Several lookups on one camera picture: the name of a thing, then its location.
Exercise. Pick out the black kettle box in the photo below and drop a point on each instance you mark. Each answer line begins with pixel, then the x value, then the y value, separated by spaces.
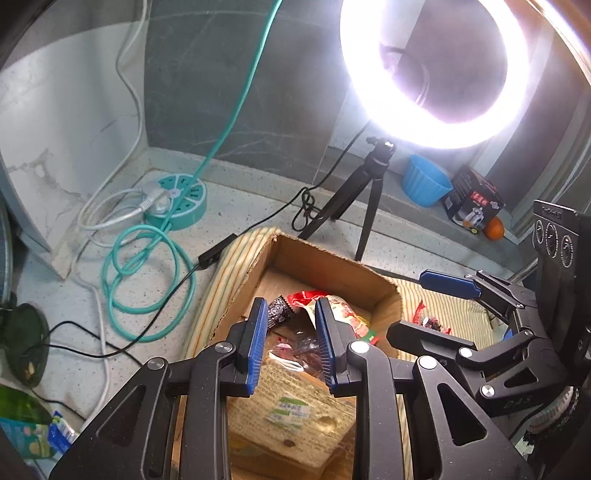
pixel 475 198

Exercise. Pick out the black patterned snack packet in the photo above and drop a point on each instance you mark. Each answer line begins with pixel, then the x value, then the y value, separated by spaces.
pixel 280 314

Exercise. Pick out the person's right hand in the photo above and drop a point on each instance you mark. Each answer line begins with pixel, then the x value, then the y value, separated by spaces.
pixel 556 410

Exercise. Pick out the striped tablecloth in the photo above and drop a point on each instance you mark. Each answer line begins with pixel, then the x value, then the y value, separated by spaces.
pixel 217 295

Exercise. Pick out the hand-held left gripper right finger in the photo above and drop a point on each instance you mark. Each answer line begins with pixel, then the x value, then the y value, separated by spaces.
pixel 325 346

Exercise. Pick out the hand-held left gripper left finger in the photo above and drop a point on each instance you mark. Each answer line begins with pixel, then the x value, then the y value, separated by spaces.
pixel 256 350

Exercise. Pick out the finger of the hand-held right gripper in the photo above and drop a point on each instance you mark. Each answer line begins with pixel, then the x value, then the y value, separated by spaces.
pixel 450 281
pixel 508 364

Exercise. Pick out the dark round stand base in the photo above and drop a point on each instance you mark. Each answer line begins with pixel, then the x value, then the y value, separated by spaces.
pixel 25 341

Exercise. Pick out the brown cardboard box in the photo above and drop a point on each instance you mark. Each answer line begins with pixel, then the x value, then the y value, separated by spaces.
pixel 323 272

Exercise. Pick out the dark red clear snack packet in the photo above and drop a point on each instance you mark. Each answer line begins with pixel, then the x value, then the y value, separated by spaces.
pixel 295 350

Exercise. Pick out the blue white small packet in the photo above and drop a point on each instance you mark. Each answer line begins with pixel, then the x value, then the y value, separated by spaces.
pixel 62 431

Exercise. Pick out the small red candy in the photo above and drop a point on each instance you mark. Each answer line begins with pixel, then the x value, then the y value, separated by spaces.
pixel 422 316

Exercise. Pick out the blue ribbed bowl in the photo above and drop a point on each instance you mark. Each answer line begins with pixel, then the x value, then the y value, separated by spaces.
pixel 425 182

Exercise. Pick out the red white snack packet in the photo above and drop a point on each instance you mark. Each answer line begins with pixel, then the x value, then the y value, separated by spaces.
pixel 353 321

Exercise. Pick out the clear bag of bread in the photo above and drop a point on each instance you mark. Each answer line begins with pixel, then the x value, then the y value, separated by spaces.
pixel 286 415

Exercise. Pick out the teal round power strip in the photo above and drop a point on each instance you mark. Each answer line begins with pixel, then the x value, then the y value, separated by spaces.
pixel 187 203

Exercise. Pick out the orange fruit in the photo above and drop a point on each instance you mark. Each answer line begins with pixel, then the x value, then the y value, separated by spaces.
pixel 495 228

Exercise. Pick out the green plastic bottle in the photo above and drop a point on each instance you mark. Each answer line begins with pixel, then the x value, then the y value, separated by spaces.
pixel 21 410

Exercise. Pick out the silver metal pole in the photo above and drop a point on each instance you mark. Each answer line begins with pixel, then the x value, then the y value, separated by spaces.
pixel 524 272

